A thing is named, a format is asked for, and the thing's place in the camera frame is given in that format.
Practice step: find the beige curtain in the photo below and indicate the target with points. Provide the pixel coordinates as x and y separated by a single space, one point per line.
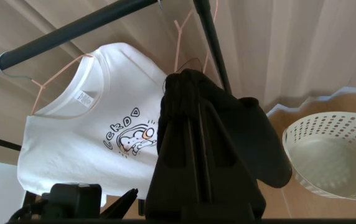
290 46

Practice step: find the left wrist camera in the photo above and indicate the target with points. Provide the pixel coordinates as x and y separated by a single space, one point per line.
72 200

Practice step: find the white printed T-shirt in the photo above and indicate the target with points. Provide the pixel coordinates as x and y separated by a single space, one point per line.
72 146

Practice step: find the black clothes rack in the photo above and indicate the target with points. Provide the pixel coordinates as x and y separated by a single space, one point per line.
72 29

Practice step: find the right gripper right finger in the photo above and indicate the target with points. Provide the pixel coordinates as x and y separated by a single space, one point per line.
231 186

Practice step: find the pink clothes hanger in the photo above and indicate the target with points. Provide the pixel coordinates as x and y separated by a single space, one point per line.
56 73
178 46

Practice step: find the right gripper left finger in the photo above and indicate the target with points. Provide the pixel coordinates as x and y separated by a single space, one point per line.
168 186

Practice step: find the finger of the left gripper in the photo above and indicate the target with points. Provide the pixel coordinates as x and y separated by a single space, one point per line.
119 207

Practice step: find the white laundry basket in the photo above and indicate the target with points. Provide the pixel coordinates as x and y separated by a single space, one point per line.
330 155

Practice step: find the black knit garment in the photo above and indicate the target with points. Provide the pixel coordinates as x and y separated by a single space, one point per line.
252 137

